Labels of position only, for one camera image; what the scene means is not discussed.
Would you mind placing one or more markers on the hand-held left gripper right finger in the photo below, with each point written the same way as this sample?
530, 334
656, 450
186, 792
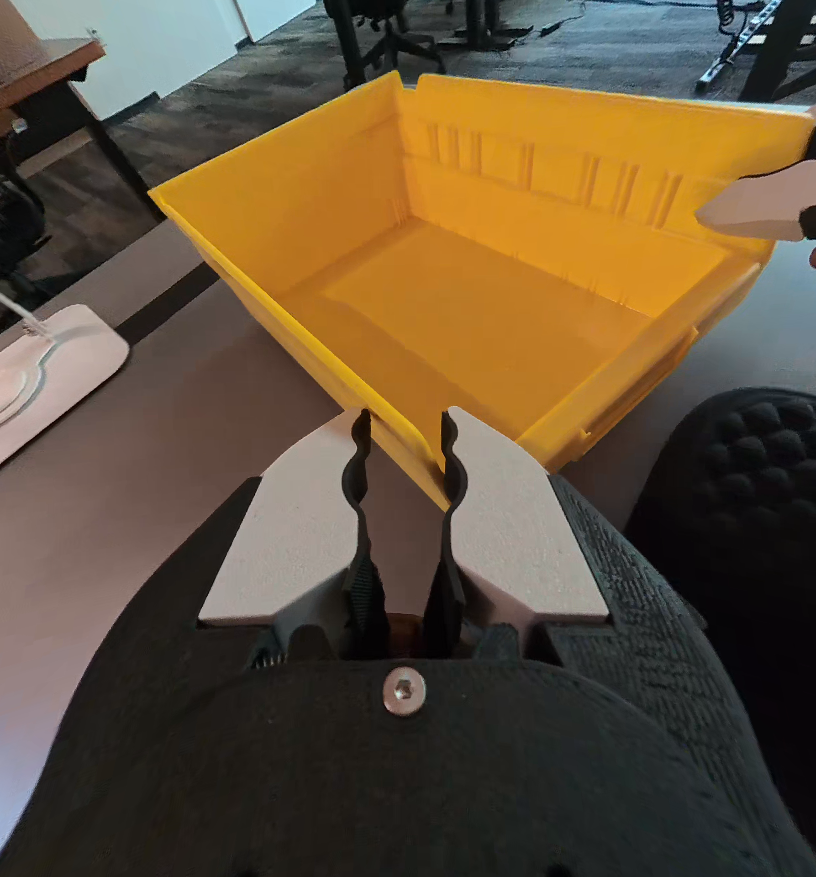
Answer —
524, 541

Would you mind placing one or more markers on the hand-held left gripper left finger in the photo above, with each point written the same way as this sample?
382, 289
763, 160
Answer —
291, 548

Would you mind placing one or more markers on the yellow plastic bin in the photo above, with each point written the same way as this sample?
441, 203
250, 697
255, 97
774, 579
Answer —
449, 294

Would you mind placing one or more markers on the white power strip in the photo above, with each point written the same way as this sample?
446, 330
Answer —
736, 41

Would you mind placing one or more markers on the white stand base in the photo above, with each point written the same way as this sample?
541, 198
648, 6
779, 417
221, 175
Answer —
72, 363

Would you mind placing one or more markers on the black office chair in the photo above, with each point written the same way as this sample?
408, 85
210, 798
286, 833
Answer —
380, 41
3, 219

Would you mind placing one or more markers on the wooden table black legs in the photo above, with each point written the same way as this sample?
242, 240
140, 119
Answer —
31, 68

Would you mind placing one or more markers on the black metal frame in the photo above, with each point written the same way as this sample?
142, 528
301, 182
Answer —
784, 48

